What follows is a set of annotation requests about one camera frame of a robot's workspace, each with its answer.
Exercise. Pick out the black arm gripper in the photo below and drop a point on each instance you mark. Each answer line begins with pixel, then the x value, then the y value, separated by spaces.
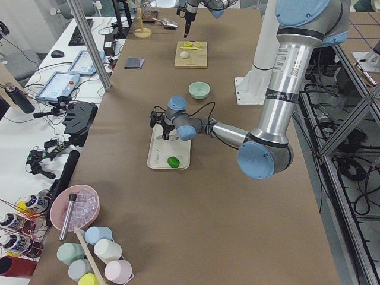
pixel 189 15

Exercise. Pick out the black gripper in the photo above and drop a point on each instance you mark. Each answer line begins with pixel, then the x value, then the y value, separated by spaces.
pixel 167 127

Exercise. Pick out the white steamed bun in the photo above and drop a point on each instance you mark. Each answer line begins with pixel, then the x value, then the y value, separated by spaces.
pixel 184 55

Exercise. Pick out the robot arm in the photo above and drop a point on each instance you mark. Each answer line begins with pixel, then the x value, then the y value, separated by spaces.
pixel 213 6
pixel 300 27

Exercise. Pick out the mint green bowl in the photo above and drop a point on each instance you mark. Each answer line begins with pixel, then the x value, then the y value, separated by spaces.
pixel 199 90

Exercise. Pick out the pink bowl with ice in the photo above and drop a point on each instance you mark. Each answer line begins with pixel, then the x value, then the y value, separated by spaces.
pixel 85 211

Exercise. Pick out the white rabbit serving tray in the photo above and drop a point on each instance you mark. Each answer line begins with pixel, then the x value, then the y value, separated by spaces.
pixel 161 150

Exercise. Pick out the metal scoop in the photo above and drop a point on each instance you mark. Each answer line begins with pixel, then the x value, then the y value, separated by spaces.
pixel 167 23

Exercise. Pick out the yellow plastic knife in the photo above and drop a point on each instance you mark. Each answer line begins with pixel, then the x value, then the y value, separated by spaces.
pixel 191 48

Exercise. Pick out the green lime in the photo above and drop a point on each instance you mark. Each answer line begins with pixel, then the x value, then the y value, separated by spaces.
pixel 173 162

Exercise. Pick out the bamboo cutting board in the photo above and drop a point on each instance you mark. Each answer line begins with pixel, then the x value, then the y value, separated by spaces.
pixel 197 59

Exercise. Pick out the wooden mug tree stand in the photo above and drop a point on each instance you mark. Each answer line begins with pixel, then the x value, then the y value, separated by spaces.
pixel 141 32

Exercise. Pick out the grey folded cloth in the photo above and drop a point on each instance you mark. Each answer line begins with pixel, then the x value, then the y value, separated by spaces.
pixel 134 63

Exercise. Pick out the teach pendant tablet far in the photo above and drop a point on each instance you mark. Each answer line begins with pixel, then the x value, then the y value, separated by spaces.
pixel 83 64

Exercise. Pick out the teach pendant tablet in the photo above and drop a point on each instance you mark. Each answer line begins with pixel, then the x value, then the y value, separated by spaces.
pixel 60 84
pixel 83 64

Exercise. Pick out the metal cylinder tube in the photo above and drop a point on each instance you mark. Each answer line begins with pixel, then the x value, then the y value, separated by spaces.
pixel 67 219

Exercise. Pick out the black keyboard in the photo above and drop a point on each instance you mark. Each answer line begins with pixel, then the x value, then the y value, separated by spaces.
pixel 76 38

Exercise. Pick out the teach pendant tablet near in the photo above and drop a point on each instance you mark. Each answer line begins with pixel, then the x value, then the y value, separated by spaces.
pixel 60 84

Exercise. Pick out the light blue cup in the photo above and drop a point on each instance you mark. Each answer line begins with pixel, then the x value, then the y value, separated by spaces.
pixel 96 233

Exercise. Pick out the white cup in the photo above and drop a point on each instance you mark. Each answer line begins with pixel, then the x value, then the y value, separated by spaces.
pixel 107 250

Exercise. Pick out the wooden stick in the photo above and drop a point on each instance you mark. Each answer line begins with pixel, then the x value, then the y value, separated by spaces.
pixel 88 254

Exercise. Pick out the black computer mouse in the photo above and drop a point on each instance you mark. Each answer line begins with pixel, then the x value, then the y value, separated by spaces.
pixel 57 54

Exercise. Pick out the pink cup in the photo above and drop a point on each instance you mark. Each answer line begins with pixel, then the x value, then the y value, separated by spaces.
pixel 119 271

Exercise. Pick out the pale green cup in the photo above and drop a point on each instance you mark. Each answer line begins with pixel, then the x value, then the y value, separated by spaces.
pixel 70 252

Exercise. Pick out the grey cup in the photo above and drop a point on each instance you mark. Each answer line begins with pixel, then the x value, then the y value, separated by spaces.
pixel 79 268

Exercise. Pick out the yellow cup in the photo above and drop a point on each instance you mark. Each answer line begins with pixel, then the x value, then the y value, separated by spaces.
pixel 88 279

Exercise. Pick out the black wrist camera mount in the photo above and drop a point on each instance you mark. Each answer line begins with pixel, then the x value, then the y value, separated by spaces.
pixel 157 114

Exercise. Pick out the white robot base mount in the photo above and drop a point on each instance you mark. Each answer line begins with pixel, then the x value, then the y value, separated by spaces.
pixel 251 89

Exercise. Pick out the aluminium frame post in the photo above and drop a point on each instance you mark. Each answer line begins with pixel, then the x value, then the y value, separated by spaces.
pixel 80 18

